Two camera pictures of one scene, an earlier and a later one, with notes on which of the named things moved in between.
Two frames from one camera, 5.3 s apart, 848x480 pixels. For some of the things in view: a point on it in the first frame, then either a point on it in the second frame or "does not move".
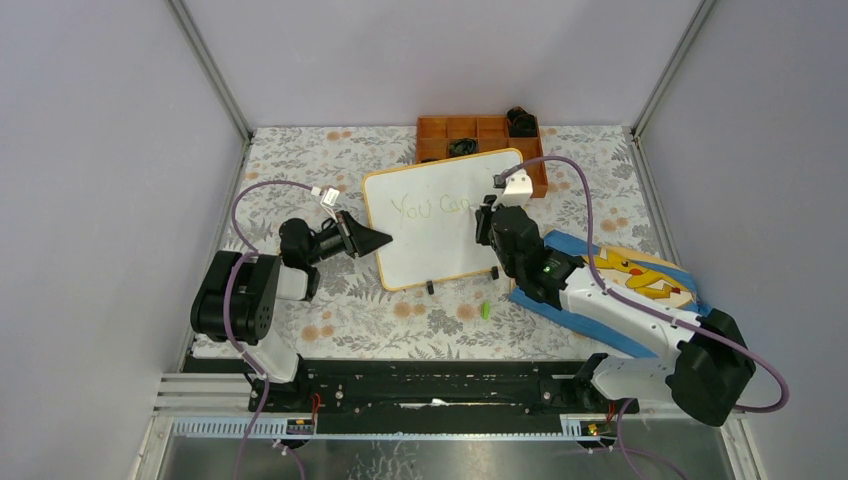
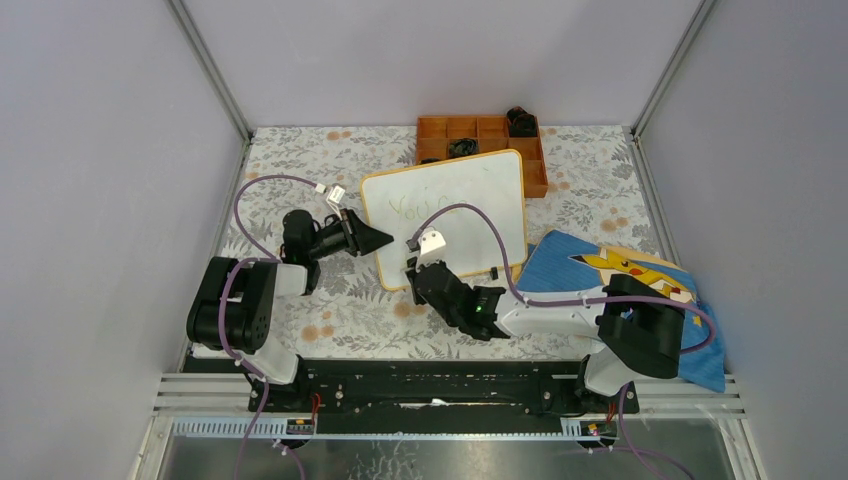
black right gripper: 483,219 -> 411,273
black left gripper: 356,238 does not move
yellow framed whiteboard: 429,209 does not move
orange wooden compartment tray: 491,133 does not move
